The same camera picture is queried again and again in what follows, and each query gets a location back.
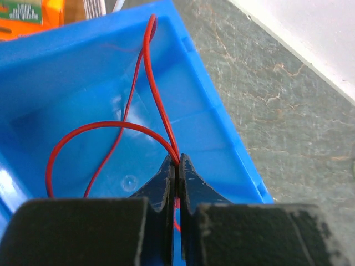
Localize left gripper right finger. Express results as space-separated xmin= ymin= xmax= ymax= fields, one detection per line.
xmin=179 ymin=154 xmax=349 ymax=265

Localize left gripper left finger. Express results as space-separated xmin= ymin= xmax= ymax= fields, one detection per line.
xmin=1 ymin=157 xmax=175 ymax=265

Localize blue three-compartment bin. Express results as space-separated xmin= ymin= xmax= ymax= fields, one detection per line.
xmin=1 ymin=1 xmax=272 ymax=265

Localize orange snack packets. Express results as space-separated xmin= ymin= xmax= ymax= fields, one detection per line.
xmin=1 ymin=0 xmax=65 ymax=42

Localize white wire wooden shelf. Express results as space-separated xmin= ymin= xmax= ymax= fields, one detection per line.
xmin=64 ymin=0 xmax=125 ymax=24

